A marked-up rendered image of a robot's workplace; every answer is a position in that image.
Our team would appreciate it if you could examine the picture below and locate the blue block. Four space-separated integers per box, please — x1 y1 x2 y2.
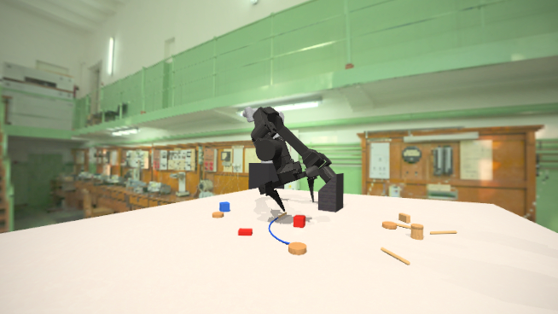
218 202 230 212

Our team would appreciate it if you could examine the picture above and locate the red block with round hole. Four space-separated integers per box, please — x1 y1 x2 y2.
294 215 305 228

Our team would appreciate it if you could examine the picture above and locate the red rectangular block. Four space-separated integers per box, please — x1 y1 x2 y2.
237 228 253 236

